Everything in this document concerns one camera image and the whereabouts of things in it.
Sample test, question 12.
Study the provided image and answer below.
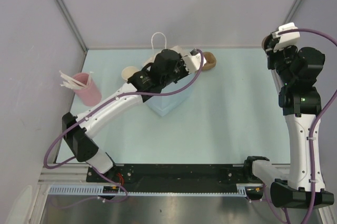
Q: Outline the light blue paper bag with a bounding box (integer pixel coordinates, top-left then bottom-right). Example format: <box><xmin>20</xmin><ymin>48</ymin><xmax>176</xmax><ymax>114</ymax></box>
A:
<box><xmin>142</xmin><ymin>32</ymin><xmax>197</xmax><ymax>117</ymax></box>

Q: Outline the aluminium frame rail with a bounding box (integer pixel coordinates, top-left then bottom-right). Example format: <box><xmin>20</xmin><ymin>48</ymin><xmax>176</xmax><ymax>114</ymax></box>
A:
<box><xmin>38</xmin><ymin>164</ymin><xmax>89</xmax><ymax>185</ymax></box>

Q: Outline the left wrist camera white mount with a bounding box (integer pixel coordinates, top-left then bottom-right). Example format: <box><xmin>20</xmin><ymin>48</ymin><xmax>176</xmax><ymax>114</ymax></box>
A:
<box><xmin>182</xmin><ymin>48</ymin><xmax>206</xmax><ymax>74</ymax></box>

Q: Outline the single brown paper cup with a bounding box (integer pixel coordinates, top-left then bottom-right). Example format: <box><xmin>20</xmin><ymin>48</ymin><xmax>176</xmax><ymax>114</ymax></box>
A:
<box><xmin>261</xmin><ymin>35</ymin><xmax>271</xmax><ymax>51</ymax></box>

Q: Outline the brown cup carrier stack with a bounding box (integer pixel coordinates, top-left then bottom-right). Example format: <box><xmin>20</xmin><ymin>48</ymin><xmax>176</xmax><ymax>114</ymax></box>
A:
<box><xmin>202</xmin><ymin>52</ymin><xmax>217</xmax><ymax>71</ymax></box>

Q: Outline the pink cup holder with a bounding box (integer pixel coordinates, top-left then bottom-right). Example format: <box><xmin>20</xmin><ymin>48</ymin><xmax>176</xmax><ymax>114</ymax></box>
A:
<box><xmin>72</xmin><ymin>73</ymin><xmax>102</xmax><ymax>107</ymax></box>

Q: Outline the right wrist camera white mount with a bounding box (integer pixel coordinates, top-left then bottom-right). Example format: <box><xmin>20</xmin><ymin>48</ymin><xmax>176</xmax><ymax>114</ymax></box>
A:
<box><xmin>271</xmin><ymin>23</ymin><xmax>300</xmax><ymax>53</ymax></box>

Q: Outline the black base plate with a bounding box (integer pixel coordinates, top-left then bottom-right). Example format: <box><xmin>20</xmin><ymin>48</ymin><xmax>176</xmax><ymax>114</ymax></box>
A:
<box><xmin>86</xmin><ymin>162</ymin><xmax>274</xmax><ymax>193</ymax></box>

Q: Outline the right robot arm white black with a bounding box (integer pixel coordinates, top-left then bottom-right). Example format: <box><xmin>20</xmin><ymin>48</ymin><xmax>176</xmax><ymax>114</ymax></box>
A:
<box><xmin>243</xmin><ymin>45</ymin><xmax>334</xmax><ymax>209</ymax></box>

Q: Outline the grey slotted cable duct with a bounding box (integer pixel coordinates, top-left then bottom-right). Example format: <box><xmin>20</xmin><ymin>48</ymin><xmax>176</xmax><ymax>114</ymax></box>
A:
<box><xmin>48</xmin><ymin>185</ymin><xmax>262</xmax><ymax>197</ymax></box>

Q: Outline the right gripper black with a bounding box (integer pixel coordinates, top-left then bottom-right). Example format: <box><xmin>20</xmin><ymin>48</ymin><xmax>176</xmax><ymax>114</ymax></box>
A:
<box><xmin>266</xmin><ymin>39</ymin><xmax>297</xmax><ymax>85</ymax></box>

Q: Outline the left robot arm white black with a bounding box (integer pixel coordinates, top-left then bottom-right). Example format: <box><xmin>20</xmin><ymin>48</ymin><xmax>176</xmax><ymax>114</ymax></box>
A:
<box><xmin>62</xmin><ymin>46</ymin><xmax>200</xmax><ymax>182</ymax></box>

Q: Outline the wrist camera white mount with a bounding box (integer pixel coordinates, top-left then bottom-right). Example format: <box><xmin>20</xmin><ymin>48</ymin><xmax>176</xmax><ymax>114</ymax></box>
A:
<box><xmin>182</xmin><ymin>48</ymin><xmax>206</xmax><ymax>74</ymax></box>
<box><xmin>271</xmin><ymin>23</ymin><xmax>300</xmax><ymax>53</ymax></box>

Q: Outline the stack of brown paper cups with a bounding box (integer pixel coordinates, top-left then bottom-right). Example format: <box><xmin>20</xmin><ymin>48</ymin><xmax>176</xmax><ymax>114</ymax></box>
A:
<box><xmin>121</xmin><ymin>66</ymin><xmax>140</xmax><ymax>82</ymax></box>

